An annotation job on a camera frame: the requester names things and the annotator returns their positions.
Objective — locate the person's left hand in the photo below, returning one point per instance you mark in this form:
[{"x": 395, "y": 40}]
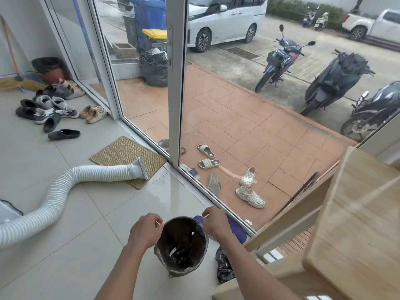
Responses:
[{"x": 143, "y": 229}]

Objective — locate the person's right hand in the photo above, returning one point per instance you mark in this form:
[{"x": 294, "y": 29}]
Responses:
[{"x": 218, "y": 223}]

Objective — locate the person's right thumb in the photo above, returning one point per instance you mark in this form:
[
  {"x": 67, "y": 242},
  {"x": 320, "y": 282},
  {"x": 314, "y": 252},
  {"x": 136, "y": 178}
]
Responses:
[{"x": 207, "y": 219}]

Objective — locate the person's left thumb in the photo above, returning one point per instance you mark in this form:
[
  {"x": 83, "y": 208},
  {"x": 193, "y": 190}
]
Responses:
[{"x": 158, "y": 226}]

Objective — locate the small bin with dark bag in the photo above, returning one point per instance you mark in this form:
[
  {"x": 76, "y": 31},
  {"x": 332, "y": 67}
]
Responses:
[{"x": 182, "y": 246}]

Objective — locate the person's right forearm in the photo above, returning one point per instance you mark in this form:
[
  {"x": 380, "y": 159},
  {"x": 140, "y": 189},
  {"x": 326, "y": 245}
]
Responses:
[{"x": 250, "y": 268}]

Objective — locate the person's left forearm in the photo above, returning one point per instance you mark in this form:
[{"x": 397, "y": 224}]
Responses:
[{"x": 122, "y": 271}]

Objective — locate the grey sandal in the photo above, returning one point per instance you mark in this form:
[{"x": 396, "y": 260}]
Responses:
[
  {"x": 214, "y": 183},
  {"x": 191, "y": 171}
]

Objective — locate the white perforated clog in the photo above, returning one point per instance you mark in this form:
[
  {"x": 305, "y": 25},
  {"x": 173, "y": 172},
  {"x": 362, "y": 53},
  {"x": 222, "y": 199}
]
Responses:
[
  {"x": 248, "y": 177},
  {"x": 250, "y": 196}
]

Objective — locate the black patterned plastic bag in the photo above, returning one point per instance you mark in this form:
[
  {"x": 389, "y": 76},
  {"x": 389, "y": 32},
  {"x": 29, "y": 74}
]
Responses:
[{"x": 224, "y": 267}]

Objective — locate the beige slide sandal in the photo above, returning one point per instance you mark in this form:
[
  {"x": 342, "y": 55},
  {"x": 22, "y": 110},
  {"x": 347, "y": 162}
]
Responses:
[
  {"x": 209, "y": 164},
  {"x": 206, "y": 150}
]

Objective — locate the woven straw doormat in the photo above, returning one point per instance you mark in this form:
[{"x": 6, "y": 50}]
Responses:
[{"x": 125, "y": 153}]

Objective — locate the white framed glass door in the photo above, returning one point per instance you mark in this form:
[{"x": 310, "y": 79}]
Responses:
[{"x": 173, "y": 99}]

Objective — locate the white portable appliance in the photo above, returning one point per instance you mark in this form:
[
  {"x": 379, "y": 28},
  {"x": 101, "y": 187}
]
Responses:
[{"x": 7, "y": 212}]

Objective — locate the light wooden table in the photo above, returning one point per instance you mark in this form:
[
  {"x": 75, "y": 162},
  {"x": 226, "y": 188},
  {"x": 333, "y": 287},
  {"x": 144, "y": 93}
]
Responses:
[{"x": 359, "y": 221}]

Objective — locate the black full garbage bag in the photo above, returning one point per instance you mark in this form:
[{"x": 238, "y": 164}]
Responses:
[{"x": 154, "y": 68}]

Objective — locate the pile of assorted shoes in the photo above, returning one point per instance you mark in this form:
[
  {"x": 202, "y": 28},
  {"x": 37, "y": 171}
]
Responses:
[{"x": 51, "y": 104}]

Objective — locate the metal drain grate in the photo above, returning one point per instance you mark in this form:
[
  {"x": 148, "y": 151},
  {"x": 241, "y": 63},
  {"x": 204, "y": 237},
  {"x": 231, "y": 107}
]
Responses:
[{"x": 242, "y": 53}]

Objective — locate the blue motorcycle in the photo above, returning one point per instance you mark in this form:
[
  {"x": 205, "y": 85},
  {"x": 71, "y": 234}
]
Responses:
[{"x": 278, "y": 64}]

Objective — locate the concrete planter box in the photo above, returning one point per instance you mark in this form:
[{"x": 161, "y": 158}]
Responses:
[{"x": 124, "y": 50}]

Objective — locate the scooter under black cover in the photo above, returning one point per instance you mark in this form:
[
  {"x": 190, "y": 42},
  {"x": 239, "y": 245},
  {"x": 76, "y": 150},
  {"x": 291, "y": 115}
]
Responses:
[{"x": 334, "y": 79}]

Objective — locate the brown bin with black liner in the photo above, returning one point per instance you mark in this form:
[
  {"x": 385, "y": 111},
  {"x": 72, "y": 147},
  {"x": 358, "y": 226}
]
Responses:
[{"x": 50, "y": 70}]

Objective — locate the yellow lidded bin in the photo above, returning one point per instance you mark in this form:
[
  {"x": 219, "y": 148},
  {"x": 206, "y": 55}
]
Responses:
[{"x": 154, "y": 34}]

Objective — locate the dark grey trash bin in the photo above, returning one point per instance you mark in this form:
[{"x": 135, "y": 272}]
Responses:
[{"x": 129, "y": 29}]

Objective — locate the black motorcycle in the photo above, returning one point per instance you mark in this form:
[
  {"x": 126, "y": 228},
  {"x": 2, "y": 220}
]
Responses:
[{"x": 375, "y": 109}]

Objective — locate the white van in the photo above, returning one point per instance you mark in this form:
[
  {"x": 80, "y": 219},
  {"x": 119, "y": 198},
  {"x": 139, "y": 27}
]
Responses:
[{"x": 225, "y": 18}]

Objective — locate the blue wheelie bin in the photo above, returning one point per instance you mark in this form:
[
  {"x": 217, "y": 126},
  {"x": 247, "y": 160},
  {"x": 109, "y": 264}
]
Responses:
[{"x": 150, "y": 15}]

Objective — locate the dark small scooter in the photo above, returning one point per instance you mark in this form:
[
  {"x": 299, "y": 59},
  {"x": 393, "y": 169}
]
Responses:
[{"x": 309, "y": 17}]

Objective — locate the green hedge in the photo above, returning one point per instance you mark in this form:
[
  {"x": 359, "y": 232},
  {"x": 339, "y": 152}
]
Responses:
[{"x": 290, "y": 7}]

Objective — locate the white small scooter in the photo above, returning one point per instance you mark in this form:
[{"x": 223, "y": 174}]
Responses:
[{"x": 322, "y": 21}]

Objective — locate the white pickup truck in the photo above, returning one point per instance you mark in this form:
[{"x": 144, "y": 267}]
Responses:
[{"x": 375, "y": 26}]

